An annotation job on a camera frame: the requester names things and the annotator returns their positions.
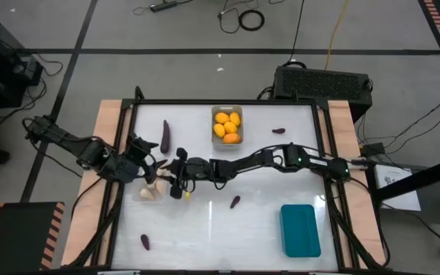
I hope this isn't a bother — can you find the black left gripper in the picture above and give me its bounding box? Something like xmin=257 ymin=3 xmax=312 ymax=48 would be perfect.
xmin=126 ymin=132 xmax=170 ymax=184

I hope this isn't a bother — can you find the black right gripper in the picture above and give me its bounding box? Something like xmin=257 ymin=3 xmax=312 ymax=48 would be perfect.
xmin=169 ymin=147 xmax=215 ymax=200

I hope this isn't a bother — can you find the long purple eggplant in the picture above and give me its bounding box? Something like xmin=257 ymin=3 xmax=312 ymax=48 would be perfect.
xmin=160 ymin=119 xmax=171 ymax=155

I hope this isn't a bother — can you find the orange mango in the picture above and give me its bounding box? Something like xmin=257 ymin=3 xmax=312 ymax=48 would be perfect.
xmin=222 ymin=132 xmax=241 ymax=145

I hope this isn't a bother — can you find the clear plastic bin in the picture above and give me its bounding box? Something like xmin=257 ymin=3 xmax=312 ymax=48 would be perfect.
xmin=131 ymin=158 xmax=171 ymax=205

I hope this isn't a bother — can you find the grey plastic bin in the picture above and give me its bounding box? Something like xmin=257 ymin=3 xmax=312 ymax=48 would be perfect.
xmin=210 ymin=104 xmax=244 ymax=151

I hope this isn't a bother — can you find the wooden table board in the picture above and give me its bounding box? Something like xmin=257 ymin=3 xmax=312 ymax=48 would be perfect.
xmin=60 ymin=99 xmax=129 ymax=267
xmin=317 ymin=99 xmax=387 ymax=268

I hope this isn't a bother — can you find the teal plastic bin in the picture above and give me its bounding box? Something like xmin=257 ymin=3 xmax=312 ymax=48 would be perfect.
xmin=279 ymin=203 xmax=322 ymax=258

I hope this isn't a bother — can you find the black power strip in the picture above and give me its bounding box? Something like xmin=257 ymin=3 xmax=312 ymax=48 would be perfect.
xmin=149 ymin=1 xmax=178 ymax=13

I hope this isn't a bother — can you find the black computer case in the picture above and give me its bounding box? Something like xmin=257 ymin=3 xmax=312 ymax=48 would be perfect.
xmin=273 ymin=65 xmax=374 ymax=115

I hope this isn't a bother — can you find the white paper sheet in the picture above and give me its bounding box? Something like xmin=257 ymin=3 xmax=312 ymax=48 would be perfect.
xmin=374 ymin=163 xmax=422 ymax=212

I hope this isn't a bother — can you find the black stand beam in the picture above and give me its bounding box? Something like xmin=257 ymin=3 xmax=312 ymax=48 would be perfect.
xmin=372 ymin=152 xmax=440 ymax=203

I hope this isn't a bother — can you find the black table frame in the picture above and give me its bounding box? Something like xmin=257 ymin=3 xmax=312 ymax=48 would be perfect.
xmin=89 ymin=86 xmax=387 ymax=275

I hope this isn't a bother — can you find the thin black cable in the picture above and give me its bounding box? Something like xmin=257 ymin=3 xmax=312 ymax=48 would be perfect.
xmin=217 ymin=0 xmax=261 ymax=34

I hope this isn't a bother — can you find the coiled black cable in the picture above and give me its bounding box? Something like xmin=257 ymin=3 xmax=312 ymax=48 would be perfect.
xmin=238 ymin=9 xmax=265 ymax=32

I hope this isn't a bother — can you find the black floor cable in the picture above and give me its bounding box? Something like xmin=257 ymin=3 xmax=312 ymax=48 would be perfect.
xmin=280 ymin=0 xmax=306 ymax=70

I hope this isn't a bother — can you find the yellow floor cable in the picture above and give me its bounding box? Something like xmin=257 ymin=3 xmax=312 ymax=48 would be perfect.
xmin=323 ymin=0 xmax=350 ymax=72

